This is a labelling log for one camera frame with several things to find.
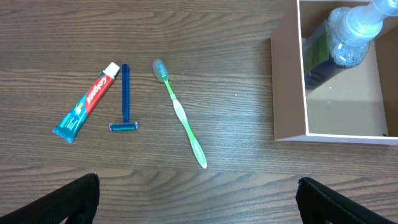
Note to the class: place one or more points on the clear foam pump bottle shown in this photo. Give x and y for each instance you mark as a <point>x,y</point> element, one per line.
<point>342,40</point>

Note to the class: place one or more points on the white cardboard box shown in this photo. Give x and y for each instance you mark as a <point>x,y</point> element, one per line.
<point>359,105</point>

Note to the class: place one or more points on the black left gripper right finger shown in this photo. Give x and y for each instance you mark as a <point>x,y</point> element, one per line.
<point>319,204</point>

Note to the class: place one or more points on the green toothbrush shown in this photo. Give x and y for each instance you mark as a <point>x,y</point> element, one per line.
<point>163,76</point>

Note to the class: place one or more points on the red teal toothpaste tube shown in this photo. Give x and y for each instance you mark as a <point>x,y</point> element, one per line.
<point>70,125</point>

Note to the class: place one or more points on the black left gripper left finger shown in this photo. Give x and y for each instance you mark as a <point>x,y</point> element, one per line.
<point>75,202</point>

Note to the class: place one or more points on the blue disposable razor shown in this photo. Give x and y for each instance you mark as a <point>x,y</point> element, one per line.
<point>126,125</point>

